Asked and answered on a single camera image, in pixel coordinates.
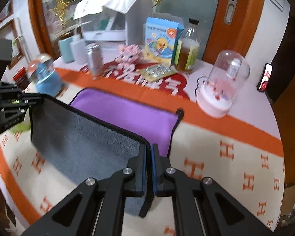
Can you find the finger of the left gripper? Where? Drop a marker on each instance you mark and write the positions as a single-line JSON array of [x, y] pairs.
[[30, 99]]

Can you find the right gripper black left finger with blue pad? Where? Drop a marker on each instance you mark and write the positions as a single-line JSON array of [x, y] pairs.
[[95, 207]]

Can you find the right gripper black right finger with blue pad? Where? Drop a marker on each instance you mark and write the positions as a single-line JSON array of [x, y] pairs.
[[201, 207]]

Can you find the purple grey microfiber towel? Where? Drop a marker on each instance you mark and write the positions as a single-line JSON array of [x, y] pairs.
[[98, 132]]

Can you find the red lidded jar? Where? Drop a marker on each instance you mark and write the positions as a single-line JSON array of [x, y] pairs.
[[21, 79]]

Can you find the green tissue pack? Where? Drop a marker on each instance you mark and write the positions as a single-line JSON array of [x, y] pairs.
[[21, 127]]

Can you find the blue snow globe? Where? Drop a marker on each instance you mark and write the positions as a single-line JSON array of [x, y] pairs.
[[41, 71]]

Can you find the white plastic squeeze bottle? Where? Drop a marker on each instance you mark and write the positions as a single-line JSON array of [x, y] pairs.
[[77, 46]]

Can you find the silver orange drink can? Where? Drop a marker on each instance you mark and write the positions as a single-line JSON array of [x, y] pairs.
[[94, 59]]

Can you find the foil pill blister pack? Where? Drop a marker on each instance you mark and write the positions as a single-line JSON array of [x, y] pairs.
[[156, 72]]

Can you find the white dish rack appliance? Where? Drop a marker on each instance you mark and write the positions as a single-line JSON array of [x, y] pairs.
[[113, 20]]

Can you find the pink glass dome ornament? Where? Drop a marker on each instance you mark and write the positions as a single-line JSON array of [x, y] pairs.
[[227, 77]]

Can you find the cardboard box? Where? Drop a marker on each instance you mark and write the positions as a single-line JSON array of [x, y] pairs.
[[287, 216]]

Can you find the amber liquid glass bottle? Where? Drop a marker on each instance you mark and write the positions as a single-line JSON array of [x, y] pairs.
[[188, 46]]

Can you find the yellow duck picture box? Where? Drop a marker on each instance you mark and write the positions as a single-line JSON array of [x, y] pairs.
[[162, 31]]

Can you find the orange framed glass door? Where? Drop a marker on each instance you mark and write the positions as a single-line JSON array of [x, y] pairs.
[[223, 24]]

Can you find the wooden wall niche frame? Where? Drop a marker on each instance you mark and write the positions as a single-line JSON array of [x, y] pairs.
[[8, 31]]

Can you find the smartphone leaning on wall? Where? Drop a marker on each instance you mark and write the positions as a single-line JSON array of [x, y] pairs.
[[265, 77]]

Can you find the white wall switch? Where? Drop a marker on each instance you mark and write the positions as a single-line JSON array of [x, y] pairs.
[[279, 4]]

